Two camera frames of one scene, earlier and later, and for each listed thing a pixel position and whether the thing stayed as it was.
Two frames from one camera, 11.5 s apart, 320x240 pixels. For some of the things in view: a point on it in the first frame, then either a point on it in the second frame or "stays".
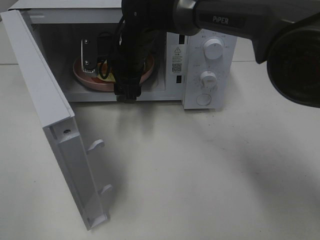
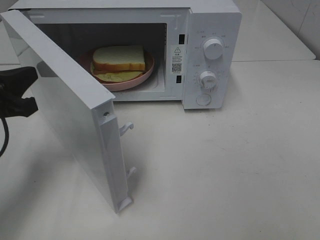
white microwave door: x=58 y=120 -> x=84 y=111
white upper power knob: x=213 y=48 stays
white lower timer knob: x=208 y=80 stays
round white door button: x=203 y=99 stays
